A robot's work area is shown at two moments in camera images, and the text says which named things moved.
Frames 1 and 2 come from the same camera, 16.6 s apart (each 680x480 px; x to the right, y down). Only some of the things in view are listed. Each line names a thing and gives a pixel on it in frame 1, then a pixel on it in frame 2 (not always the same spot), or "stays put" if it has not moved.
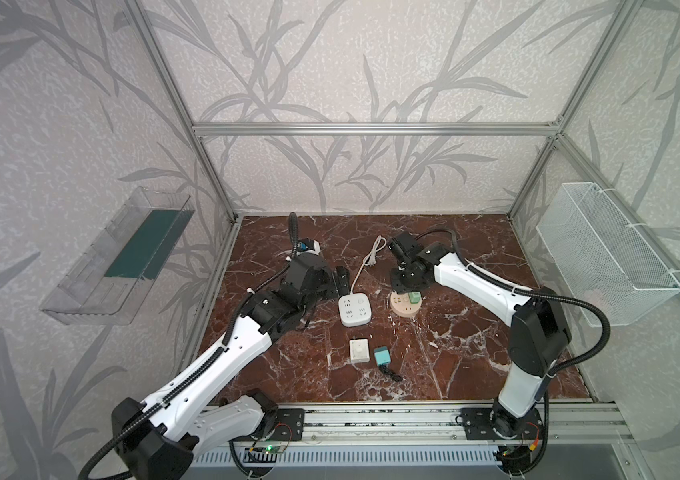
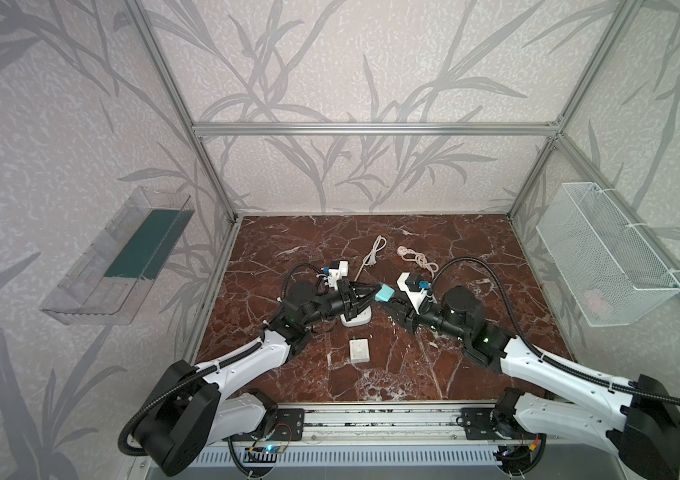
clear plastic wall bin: (106, 285) stays put
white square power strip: (354, 309) stays put
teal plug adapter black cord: (383, 359) -> (385, 293)
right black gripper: (406, 282) -> (410, 314)
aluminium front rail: (572, 423) stays put
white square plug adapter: (359, 350) stays put
